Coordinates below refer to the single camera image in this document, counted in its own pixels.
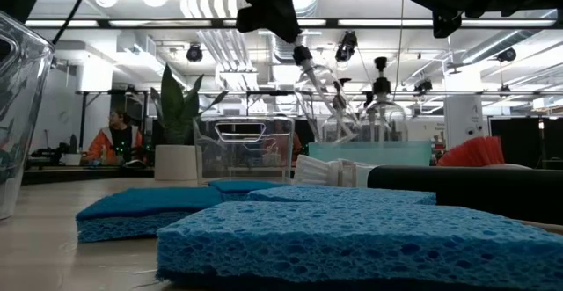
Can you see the red bristle dish brush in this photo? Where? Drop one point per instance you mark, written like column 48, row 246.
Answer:
column 473, row 152

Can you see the snake plant in white pot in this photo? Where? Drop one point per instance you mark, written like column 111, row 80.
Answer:
column 176, row 163

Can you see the person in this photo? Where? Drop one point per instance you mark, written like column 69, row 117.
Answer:
column 281, row 143
column 115, row 143

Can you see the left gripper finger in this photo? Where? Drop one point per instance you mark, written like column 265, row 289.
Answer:
column 286, row 23
column 253, row 20

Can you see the white ceiling box unit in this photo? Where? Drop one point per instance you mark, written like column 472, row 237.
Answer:
column 94, row 77

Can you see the green translucent tray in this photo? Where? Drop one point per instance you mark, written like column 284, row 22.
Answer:
column 396, row 154

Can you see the black ceiling spotlight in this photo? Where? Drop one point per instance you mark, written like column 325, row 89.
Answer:
column 423, row 85
column 194, row 53
column 507, row 55
column 346, row 47

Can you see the white pillar cabinet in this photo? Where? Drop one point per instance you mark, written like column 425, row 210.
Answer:
column 466, row 124

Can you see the black aluminium table frame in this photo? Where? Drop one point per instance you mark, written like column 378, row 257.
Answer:
column 88, row 174

